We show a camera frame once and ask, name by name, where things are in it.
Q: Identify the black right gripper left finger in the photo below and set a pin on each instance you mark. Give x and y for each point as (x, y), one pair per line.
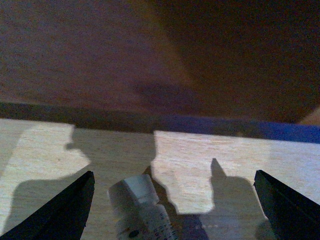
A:
(64, 217)

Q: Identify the white medicine bottle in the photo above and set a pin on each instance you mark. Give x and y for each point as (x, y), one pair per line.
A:
(139, 216)

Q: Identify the wooden drawer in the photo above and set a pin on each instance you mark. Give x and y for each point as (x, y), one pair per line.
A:
(197, 93)

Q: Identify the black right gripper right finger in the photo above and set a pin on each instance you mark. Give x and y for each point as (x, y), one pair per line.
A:
(292, 216)

